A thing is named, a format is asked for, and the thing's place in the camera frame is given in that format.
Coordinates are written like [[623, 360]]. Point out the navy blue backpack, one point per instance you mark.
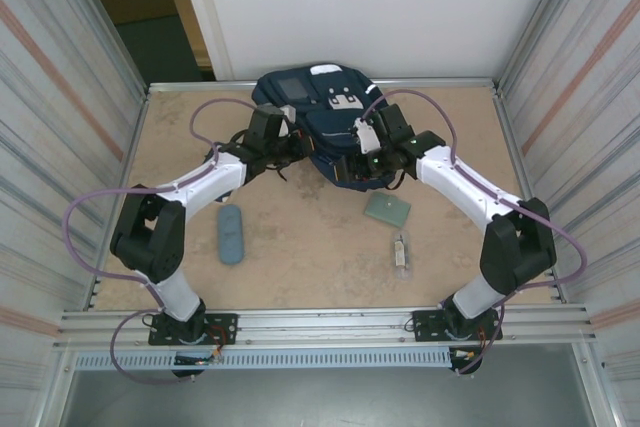
[[325, 122]]

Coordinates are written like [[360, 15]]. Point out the green wallet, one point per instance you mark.
[[387, 209]]

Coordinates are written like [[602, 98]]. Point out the blue-grey oval glasses case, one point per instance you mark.
[[231, 234]]

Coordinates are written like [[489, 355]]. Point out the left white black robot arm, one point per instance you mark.
[[170, 292]]

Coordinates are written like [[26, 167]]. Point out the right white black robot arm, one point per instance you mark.
[[470, 182]]

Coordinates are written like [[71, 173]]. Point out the grey metal sheet panel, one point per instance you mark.
[[325, 397]]

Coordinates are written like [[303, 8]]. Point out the thin aluminium table edge rail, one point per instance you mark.
[[200, 86]]

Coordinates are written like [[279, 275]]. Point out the right aluminium table side rail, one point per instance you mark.
[[522, 172]]

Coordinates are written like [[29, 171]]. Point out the aluminium table side rail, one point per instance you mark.
[[522, 172], [127, 167]]

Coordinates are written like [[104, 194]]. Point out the left aluminium table side rail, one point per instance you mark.
[[127, 167]]

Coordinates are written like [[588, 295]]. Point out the white door frame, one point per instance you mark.
[[204, 7]]

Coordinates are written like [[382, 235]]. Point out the wide aluminium mounting rail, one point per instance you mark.
[[325, 327]]

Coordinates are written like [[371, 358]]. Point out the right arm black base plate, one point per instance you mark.
[[425, 327]]

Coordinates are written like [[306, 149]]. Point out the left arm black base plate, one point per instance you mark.
[[225, 322]]

